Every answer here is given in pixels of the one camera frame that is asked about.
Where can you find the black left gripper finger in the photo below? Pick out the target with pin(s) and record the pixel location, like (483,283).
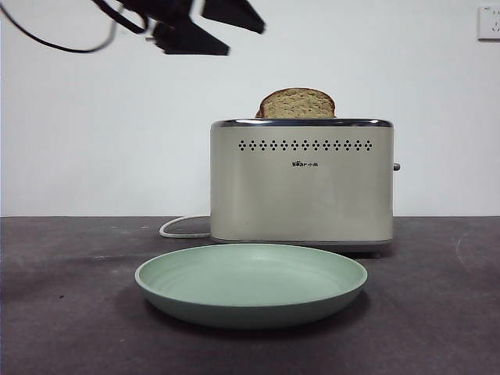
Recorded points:
(234,13)
(187,39)

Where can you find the pale green round plate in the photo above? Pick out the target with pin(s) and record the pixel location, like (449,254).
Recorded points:
(250,277)

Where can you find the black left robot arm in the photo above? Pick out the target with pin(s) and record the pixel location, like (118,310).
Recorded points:
(176,8)

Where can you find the beige metal toaster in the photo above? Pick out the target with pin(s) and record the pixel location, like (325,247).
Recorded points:
(301,195)

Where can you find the grey toaster lever knob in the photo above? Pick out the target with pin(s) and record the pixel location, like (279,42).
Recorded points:
(397,167)

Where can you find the white wall socket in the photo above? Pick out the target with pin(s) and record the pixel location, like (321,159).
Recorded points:
(490,23)

